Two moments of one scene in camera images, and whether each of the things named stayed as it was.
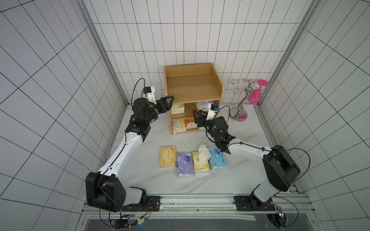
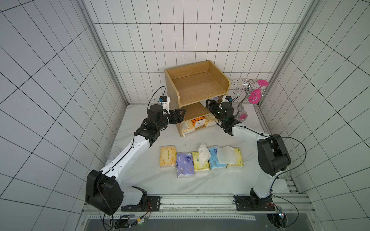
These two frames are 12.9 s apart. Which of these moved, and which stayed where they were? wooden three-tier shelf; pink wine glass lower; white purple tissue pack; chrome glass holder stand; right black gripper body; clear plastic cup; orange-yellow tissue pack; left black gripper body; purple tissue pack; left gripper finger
Moved: left gripper finger; white purple tissue pack; left black gripper body; right black gripper body
Stayed: clear plastic cup; wooden three-tier shelf; pink wine glass lower; orange-yellow tissue pack; purple tissue pack; chrome glass holder stand
